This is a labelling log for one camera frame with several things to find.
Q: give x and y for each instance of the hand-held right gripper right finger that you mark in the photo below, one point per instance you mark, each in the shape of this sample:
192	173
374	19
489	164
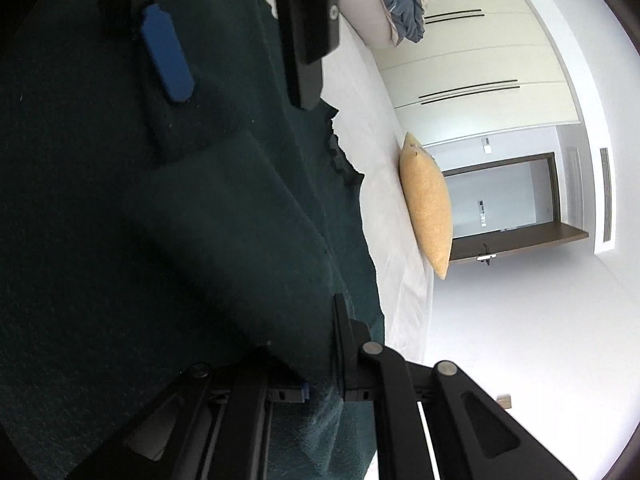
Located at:
350	360

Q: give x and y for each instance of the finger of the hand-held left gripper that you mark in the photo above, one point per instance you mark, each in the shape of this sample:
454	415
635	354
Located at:
307	25
167	55

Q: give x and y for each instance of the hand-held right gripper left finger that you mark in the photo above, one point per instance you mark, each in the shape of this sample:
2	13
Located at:
300	393

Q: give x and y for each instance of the dark green knit sweater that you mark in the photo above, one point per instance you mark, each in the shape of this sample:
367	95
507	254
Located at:
200	235

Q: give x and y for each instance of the white pillow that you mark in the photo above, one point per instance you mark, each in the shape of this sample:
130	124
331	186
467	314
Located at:
365	20

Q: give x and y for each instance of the grey blue folded cloth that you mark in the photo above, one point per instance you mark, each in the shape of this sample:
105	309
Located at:
405	5

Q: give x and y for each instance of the white bed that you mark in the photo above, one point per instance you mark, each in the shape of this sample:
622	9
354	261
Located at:
385	160

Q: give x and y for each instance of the yellow pillow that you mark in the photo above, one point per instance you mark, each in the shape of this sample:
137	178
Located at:
427	210

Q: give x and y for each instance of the white wardrobe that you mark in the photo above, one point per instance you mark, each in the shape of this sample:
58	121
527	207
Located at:
475	50

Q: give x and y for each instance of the brown wooden door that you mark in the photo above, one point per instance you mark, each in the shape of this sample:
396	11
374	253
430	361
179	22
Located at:
525	242

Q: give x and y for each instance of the wall socket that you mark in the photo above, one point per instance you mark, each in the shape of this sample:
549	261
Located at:
505	401

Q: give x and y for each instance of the white wall switch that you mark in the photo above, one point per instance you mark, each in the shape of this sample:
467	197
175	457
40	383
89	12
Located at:
486	145

